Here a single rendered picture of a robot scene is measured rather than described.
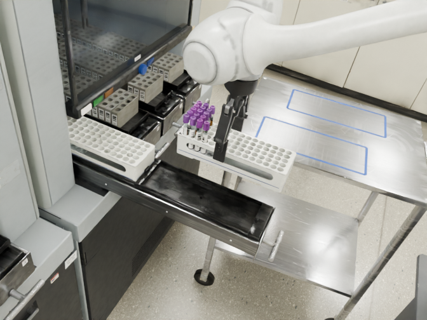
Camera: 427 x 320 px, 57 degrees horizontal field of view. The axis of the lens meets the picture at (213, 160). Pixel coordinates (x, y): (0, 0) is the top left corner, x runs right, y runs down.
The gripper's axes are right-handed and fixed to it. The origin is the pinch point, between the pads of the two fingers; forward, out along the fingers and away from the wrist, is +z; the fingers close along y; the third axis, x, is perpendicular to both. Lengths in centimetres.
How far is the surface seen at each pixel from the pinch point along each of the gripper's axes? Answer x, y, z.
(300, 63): 15, 218, 76
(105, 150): 27.6, -14.5, 5.8
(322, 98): -16, 56, 10
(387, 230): -72, 93, 92
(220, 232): -7.7, -17.7, 12.8
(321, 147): -22.7, 26.6, 9.8
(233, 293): -12, 17, 92
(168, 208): 6.8, -17.8, 12.7
